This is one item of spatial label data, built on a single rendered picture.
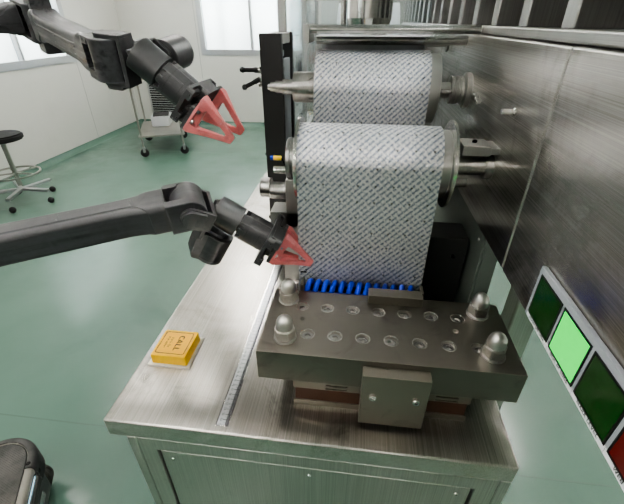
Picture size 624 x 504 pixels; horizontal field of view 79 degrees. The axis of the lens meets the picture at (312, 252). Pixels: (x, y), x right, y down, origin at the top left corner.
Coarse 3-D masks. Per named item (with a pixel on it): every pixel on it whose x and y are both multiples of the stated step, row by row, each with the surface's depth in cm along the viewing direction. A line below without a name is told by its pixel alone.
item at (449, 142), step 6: (444, 132) 62; (450, 132) 62; (450, 138) 61; (450, 144) 60; (450, 150) 60; (444, 156) 60; (450, 156) 60; (444, 162) 60; (450, 162) 60; (444, 168) 60; (450, 168) 60; (444, 174) 61; (450, 174) 61; (444, 180) 61; (444, 186) 62; (444, 192) 63
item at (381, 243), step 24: (312, 216) 67; (336, 216) 66; (360, 216) 66; (384, 216) 65; (408, 216) 65; (432, 216) 64; (312, 240) 69; (336, 240) 69; (360, 240) 68; (384, 240) 68; (408, 240) 67; (312, 264) 72; (336, 264) 72; (360, 264) 71; (384, 264) 70; (408, 264) 70
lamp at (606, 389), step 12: (588, 372) 34; (600, 372) 33; (588, 384) 34; (600, 384) 33; (612, 384) 31; (588, 396) 34; (600, 396) 32; (612, 396) 31; (588, 408) 34; (600, 408) 32; (612, 408) 31; (600, 420) 32; (612, 420) 31; (600, 432) 32
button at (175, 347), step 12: (168, 336) 76; (180, 336) 76; (192, 336) 76; (156, 348) 73; (168, 348) 73; (180, 348) 73; (192, 348) 74; (156, 360) 72; (168, 360) 72; (180, 360) 71
